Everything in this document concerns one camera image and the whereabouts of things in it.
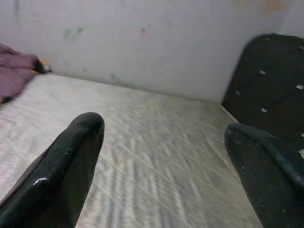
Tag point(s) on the purple cartoon print blanket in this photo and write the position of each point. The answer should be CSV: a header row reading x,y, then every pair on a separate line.
x,y
14,69

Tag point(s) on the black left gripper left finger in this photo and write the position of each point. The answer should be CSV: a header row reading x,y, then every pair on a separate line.
x,y
47,185

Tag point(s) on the grey quilted mattress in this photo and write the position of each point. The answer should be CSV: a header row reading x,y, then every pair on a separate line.
x,y
154,142

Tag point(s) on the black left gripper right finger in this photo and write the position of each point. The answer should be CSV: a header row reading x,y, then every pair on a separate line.
x,y
273,190

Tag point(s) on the black tufted headboard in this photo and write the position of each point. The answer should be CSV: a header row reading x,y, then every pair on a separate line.
x,y
273,83

